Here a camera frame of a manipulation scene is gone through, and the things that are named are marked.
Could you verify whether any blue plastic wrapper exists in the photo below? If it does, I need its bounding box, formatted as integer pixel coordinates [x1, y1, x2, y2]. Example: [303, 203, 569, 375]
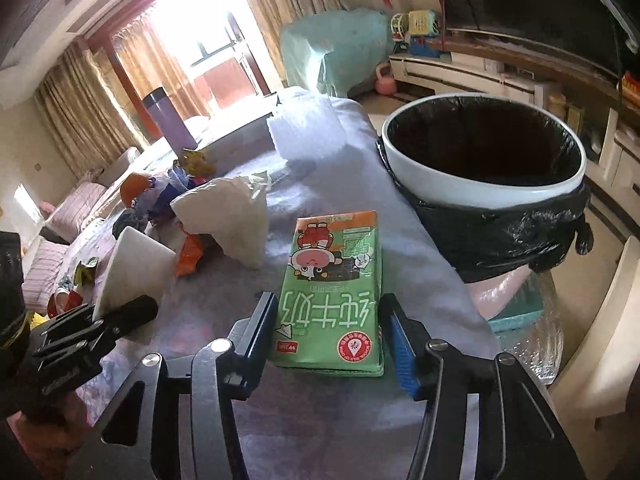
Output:
[135, 167, 201, 221]

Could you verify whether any white bin with black bag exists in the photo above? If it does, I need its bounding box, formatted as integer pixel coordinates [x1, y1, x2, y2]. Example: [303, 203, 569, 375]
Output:
[376, 95, 594, 283]

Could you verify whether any pink cushioned sofa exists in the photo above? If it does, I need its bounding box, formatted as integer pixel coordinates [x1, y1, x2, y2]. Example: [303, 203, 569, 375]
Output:
[20, 147, 146, 313]

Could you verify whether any white book stack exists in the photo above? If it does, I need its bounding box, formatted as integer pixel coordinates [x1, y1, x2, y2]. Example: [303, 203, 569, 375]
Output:
[195, 91, 347, 162]

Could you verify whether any white paper sheet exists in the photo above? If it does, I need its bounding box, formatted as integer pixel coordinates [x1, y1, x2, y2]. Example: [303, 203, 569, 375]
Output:
[92, 226, 177, 321]

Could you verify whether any yellow snack wrapper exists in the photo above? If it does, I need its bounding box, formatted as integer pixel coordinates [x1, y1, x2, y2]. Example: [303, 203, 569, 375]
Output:
[177, 148, 217, 182]

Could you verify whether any white chair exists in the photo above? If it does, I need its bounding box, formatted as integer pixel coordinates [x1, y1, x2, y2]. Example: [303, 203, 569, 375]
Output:
[550, 237, 640, 442]

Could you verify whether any crumpled white paper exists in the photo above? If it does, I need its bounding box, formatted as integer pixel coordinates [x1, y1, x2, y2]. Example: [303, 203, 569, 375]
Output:
[170, 172, 273, 269]

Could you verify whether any beige curtain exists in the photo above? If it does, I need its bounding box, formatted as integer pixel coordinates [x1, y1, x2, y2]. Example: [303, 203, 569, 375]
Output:
[230, 0, 351, 97]
[34, 40, 151, 177]

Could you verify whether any teal covered furniture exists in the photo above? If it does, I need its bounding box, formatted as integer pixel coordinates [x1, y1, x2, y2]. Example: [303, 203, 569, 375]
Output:
[279, 8, 396, 98]

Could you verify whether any pink rod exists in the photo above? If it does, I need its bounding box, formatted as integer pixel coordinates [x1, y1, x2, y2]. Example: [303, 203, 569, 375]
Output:
[437, 0, 449, 52]

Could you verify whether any white trash bin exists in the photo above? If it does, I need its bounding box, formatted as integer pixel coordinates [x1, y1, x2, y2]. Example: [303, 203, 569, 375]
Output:
[381, 92, 587, 208]

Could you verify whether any purple thermos bottle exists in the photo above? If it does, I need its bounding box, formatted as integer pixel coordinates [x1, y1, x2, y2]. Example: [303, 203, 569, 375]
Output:
[141, 86, 198, 153]

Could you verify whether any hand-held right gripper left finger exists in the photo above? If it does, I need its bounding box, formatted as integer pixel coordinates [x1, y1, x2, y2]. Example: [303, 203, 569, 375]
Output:
[65, 291, 279, 480]

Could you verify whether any clear plastic container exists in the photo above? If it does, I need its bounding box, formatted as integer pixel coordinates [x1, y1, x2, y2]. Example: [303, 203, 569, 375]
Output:
[500, 270, 564, 389]

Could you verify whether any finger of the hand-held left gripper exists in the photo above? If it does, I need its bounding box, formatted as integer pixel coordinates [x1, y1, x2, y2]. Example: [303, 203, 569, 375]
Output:
[31, 295, 159, 359]
[34, 354, 105, 398]

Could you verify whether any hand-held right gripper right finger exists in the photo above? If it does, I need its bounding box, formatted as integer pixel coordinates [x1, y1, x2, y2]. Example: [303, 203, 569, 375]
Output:
[378, 292, 588, 480]

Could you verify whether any orange snack wrapper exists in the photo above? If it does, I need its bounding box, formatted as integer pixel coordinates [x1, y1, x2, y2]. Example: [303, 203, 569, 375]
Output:
[175, 232, 206, 277]

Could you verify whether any green yellow wrapper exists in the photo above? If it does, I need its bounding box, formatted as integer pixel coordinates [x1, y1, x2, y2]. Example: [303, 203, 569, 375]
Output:
[74, 257, 101, 286]

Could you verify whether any green milk carton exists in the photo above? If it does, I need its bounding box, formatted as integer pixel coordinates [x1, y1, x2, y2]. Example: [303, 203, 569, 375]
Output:
[267, 210, 386, 377]

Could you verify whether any pink kettlebell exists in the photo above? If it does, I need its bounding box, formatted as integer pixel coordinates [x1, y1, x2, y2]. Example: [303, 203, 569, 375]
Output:
[375, 62, 399, 95]

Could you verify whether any orange round toy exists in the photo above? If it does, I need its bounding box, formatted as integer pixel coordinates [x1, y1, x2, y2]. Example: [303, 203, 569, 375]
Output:
[120, 172, 154, 209]

